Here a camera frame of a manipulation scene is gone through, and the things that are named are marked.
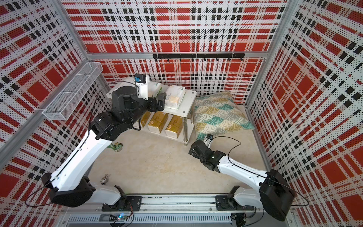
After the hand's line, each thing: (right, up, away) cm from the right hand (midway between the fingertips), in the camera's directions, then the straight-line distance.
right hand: (199, 149), depth 84 cm
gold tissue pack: (-27, +16, +9) cm, 33 cm away
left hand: (-20, +30, -23) cm, 43 cm away
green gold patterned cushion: (+12, +22, +9) cm, 27 cm away
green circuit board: (-39, -30, -15) cm, 52 cm away
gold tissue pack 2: (-16, +13, +6) cm, 21 cm away
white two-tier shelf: (-8, +23, -13) cm, 28 cm away
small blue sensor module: (-56, -17, -4) cm, 58 cm away
